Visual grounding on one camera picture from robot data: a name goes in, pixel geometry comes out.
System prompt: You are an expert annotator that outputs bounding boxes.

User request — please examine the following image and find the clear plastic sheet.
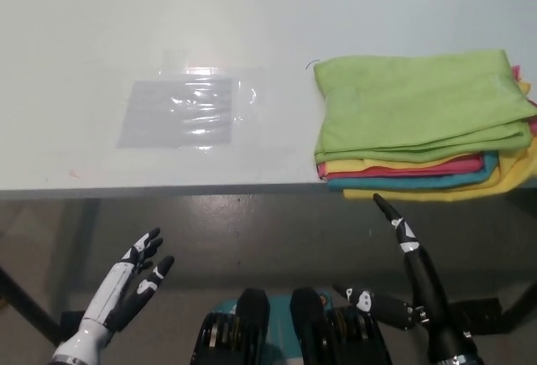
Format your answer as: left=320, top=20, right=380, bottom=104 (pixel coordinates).
left=116, top=48, right=259, bottom=152

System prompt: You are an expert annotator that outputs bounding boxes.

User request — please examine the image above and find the black table leg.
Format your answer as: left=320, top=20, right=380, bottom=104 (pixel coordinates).
left=0, top=263, right=60, bottom=347
left=501, top=283, right=537, bottom=333

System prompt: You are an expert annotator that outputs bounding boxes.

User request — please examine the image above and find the green microfibre cloth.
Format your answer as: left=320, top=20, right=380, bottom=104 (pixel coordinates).
left=313, top=49, right=537, bottom=164

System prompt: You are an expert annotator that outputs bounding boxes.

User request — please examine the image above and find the teal microfibre cloth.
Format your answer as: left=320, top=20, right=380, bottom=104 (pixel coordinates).
left=327, top=153, right=500, bottom=192

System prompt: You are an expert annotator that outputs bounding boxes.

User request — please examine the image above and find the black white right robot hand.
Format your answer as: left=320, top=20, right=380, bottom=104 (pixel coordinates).
left=333, top=193, right=477, bottom=360

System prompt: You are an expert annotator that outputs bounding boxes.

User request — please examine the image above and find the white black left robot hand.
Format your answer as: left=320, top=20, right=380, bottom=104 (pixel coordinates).
left=81, top=227, right=175, bottom=332

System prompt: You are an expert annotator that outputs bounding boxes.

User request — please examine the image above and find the black table foot plate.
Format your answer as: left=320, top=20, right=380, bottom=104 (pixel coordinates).
left=455, top=297, right=501, bottom=331
left=58, top=310, right=87, bottom=337

